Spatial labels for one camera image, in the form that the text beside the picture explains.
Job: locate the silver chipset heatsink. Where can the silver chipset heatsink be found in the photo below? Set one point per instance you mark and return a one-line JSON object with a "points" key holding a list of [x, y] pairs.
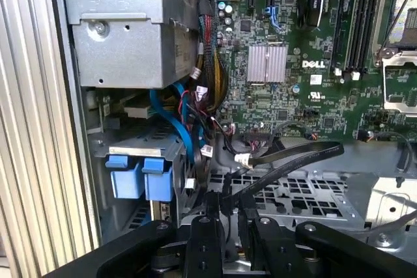
{"points": [[267, 63]]}

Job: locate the metal socket cover frame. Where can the metal socket cover frame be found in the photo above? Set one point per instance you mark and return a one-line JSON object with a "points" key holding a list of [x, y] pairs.
{"points": [[400, 60]]}

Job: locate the metal disk bay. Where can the metal disk bay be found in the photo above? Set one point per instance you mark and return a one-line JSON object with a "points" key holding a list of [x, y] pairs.
{"points": [[146, 143]]}

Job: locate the CPU socket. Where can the CPU socket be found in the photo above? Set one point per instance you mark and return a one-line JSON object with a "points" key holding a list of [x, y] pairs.
{"points": [[411, 21]]}

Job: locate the black RAM slot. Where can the black RAM slot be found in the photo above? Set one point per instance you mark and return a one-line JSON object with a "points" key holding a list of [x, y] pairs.
{"points": [[339, 30], [361, 30], [370, 30], [351, 30]]}

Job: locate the blue board connector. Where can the blue board connector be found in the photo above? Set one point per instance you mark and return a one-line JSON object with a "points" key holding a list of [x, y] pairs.
{"points": [[273, 17]]}

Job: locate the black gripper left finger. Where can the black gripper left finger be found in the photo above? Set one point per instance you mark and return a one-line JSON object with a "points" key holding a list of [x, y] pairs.
{"points": [[203, 248]]}

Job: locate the hard disk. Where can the hard disk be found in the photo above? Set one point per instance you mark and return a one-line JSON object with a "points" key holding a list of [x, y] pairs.
{"points": [[125, 180]]}

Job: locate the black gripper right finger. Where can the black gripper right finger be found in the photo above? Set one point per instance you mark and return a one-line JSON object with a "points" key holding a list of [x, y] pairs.
{"points": [[277, 252]]}

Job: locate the green motherboard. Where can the green motherboard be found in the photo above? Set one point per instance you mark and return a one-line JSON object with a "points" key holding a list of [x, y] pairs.
{"points": [[325, 95]]}

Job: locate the grey metal drive cage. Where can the grey metal drive cage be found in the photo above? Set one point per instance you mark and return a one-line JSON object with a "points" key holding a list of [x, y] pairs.
{"points": [[123, 30]]}

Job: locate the grey metal PC case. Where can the grey metal PC case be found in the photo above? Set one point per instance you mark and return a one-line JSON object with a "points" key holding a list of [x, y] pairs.
{"points": [[358, 157]]}

